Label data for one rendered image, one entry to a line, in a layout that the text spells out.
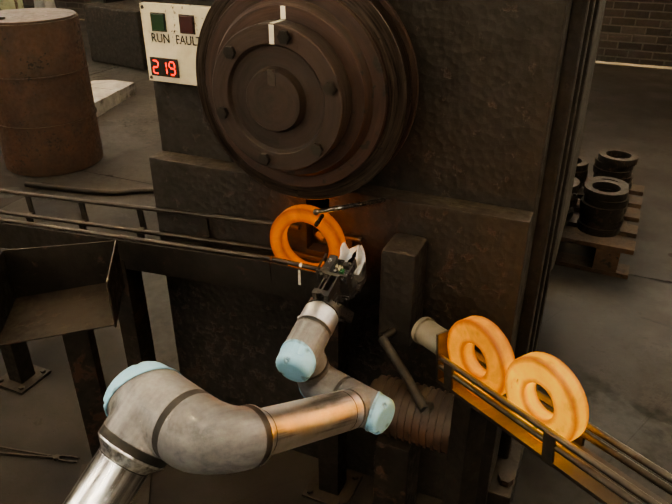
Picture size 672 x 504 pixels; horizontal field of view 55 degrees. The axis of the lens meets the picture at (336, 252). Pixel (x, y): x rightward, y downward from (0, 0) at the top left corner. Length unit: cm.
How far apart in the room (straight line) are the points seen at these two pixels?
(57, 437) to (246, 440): 131
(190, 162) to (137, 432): 83
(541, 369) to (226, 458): 51
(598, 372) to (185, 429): 177
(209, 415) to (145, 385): 12
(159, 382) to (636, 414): 168
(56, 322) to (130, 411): 63
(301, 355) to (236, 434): 30
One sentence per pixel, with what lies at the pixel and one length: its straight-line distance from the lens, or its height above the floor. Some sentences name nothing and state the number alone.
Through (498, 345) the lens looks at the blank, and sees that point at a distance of 117.
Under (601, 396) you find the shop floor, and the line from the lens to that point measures 237.
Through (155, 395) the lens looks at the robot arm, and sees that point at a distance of 102.
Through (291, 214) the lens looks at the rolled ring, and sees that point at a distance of 147.
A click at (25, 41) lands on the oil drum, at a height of 78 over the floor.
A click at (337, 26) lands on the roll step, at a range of 124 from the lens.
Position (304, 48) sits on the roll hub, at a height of 122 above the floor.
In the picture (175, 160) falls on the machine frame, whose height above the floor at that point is 87.
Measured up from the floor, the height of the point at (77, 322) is 60.
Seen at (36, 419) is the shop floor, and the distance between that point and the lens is 232.
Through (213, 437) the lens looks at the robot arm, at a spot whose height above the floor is 78.
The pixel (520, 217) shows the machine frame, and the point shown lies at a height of 87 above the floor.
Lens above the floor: 145
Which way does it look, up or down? 28 degrees down
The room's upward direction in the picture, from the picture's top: straight up
